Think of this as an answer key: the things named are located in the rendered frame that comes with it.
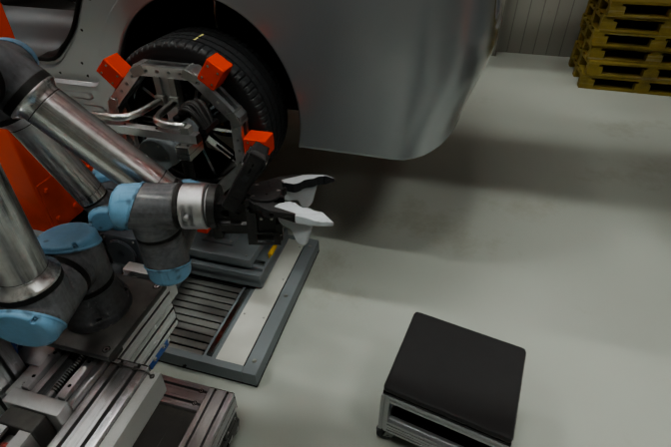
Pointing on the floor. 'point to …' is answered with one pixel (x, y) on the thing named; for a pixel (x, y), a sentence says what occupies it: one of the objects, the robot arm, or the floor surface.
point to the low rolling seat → (451, 387)
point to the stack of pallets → (625, 39)
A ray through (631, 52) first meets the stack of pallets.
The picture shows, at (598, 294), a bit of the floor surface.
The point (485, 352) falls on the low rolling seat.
